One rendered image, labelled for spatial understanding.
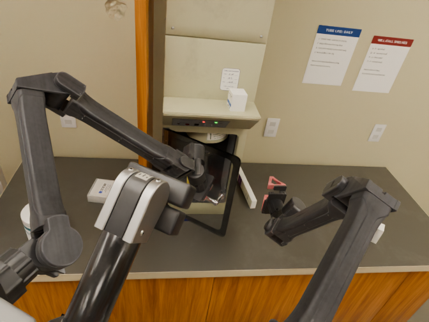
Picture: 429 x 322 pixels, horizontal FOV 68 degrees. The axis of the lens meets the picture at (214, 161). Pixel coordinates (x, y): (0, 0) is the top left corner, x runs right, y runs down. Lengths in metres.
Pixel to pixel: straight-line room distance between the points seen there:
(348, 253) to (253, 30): 0.72
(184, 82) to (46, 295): 0.98
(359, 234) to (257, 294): 0.95
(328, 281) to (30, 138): 0.64
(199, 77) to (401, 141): 1.43
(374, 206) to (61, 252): 0.59
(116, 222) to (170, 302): 1.16
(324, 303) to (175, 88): 0.79
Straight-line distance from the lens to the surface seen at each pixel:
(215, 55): 1.07
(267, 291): 1.53
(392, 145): 2.17
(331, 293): 0.61
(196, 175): 0.98
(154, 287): 1.40
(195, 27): 1.04
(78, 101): 0.85
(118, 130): 0.88
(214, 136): 1.23
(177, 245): 1.34
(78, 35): 1.55
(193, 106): 1.06
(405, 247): 1.72
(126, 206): 0.37
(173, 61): 1.07
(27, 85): 0.82
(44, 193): 0.73
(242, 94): 1.05
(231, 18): 1.05
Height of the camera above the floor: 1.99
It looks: 36 degrees down
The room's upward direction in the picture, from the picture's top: 9 degrees clockwise
